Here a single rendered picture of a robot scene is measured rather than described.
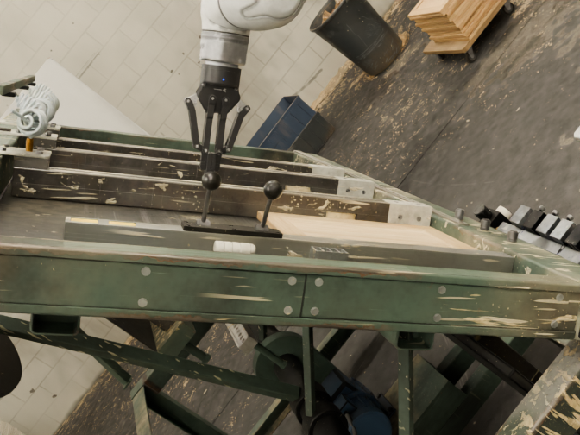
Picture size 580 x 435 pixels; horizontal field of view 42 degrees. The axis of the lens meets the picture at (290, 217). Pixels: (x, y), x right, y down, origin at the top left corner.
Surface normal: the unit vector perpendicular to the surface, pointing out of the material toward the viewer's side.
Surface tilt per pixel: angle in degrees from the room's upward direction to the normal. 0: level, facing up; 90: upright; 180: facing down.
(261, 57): 90
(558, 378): 0
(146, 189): 90
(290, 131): 90
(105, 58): 90
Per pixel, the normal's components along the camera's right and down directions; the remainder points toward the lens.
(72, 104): 0.26, 0.18
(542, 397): -0.74, -0.59
